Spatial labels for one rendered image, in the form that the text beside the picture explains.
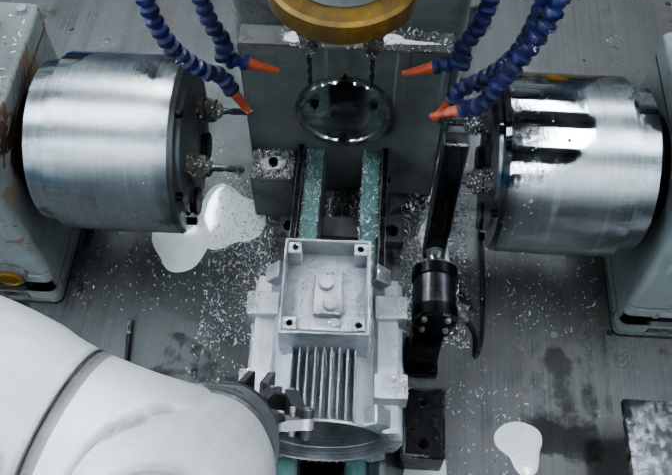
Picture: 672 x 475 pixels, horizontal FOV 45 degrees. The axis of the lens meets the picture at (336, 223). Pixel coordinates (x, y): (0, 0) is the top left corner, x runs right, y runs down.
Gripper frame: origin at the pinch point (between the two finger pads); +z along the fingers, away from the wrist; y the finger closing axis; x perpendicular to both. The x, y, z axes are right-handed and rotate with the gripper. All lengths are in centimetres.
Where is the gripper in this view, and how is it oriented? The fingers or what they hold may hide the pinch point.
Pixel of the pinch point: (256, 391)
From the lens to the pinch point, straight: 81.6
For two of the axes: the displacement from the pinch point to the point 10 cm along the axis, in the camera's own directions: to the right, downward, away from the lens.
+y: -10.0, -0.5, 0.4
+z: 0.3, 0.3, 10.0
